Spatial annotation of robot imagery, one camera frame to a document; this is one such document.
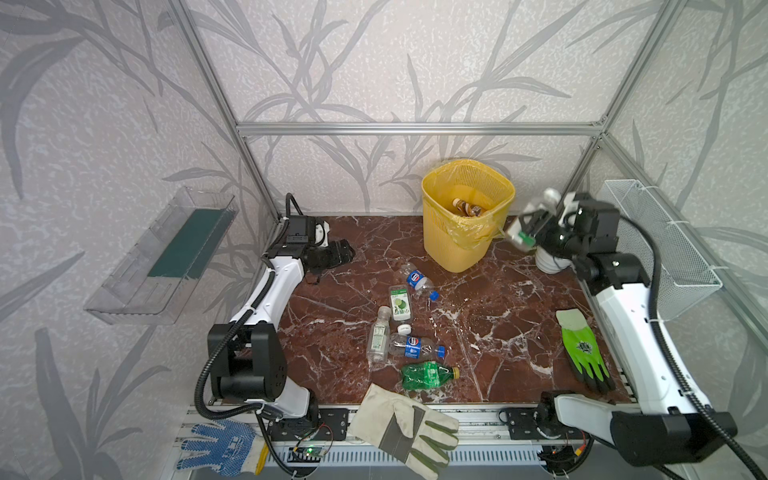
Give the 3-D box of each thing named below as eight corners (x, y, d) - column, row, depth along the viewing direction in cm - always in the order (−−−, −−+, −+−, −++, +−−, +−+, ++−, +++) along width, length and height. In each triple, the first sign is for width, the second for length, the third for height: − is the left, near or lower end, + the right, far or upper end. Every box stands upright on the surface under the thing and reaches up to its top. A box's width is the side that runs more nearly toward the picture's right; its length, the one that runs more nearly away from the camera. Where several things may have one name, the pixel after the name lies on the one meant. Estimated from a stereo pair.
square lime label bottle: (388, 322, 93) (388, 318, 90) (389, 290, 100) (389, 285, 98) (411, 322, 93) (411, 318, 90) (410, 290, 100) (411, 285, 98)
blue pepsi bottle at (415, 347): (388, 361, 86) (388, 353, 81) (389, 341, 90) (388, 333, 85) (444, 361, 86) (446, 353, 81) (442, 341, 90) (444, 333, 85)
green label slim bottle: (367, 363, 85) (365, 355, 81) (371, 312, 96) (369, 303, 91) (390, 363, 85) (390, 355, 81) (392, 312, 96) (391, 303, 91)
